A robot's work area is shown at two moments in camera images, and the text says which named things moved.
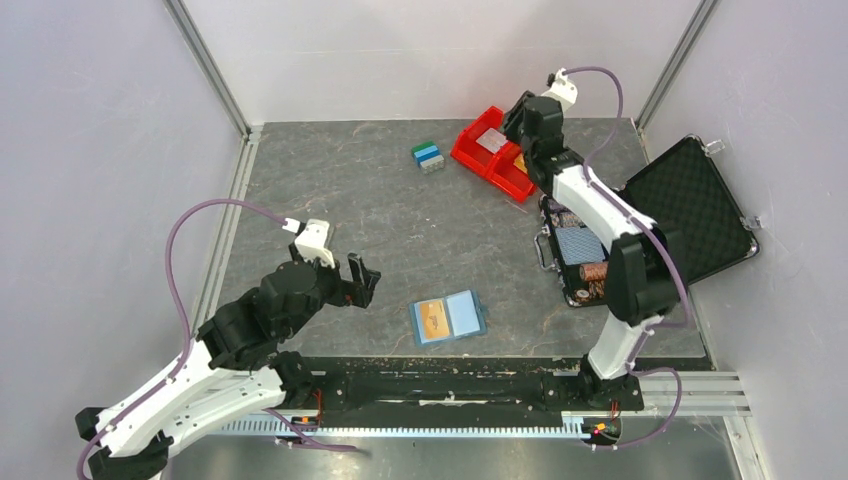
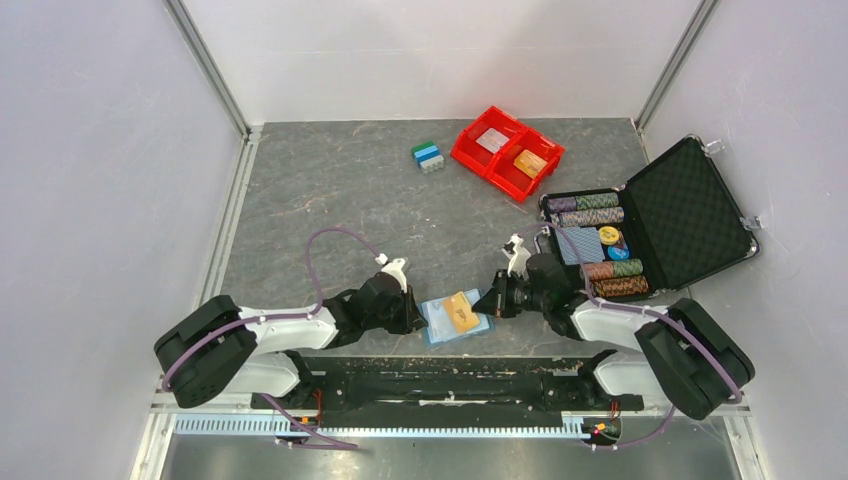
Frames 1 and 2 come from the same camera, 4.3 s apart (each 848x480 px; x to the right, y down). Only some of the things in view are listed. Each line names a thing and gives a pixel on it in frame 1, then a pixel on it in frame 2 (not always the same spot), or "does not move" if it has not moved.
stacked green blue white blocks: [428, 157] does not move
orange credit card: [520, 163] does not move
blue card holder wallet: [448, 318] does not move
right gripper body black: [514, 125] → [515, 295]
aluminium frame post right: [706, 10] does not move
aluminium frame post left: [192, 35] does not move
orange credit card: [435, 320] → [459, 313]
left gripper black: [362, 288] → [412, 319]
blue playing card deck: [579, 245] does not move
